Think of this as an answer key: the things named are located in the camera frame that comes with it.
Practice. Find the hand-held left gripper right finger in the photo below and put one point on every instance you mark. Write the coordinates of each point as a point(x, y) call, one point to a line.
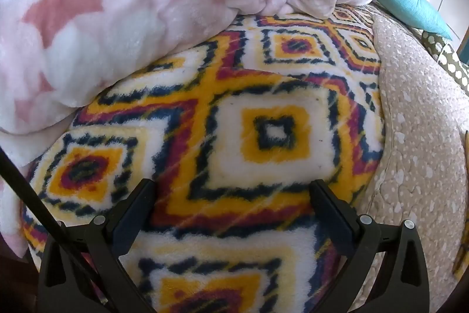
point(333, 221)

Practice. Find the diamond patterned fleece blanket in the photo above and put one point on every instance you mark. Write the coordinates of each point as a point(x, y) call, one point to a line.
point(227, 137)

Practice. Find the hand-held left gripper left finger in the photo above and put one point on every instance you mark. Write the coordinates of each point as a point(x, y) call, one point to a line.
point(137, 221)

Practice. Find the beige quilted spotted bedspread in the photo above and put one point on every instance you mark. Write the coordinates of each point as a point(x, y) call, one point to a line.
point(417, 159)

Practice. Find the yellow striped garment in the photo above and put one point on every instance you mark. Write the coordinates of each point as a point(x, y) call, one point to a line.
point(462, 261)

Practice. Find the pink floral fleece blanket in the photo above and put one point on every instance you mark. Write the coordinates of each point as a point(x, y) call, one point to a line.
point(110, 23)

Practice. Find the olive polka dot pillow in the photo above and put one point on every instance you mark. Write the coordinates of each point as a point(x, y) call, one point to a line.
point(452, 58)

